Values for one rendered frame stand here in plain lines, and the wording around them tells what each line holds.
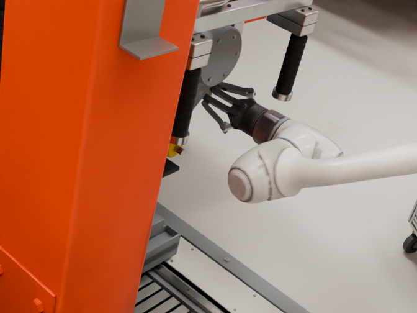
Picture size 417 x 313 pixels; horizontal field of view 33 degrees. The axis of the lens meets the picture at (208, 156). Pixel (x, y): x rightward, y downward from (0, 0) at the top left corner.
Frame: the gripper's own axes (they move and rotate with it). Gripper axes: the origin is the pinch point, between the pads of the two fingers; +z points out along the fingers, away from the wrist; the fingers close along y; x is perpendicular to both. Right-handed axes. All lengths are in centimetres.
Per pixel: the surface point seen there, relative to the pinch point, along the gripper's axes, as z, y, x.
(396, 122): 6, 74, -164
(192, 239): 0, -29, -49
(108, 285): -44, -45, 56
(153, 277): -4, -45, -36
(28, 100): -34, -32, 81
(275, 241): -12, -13, -77
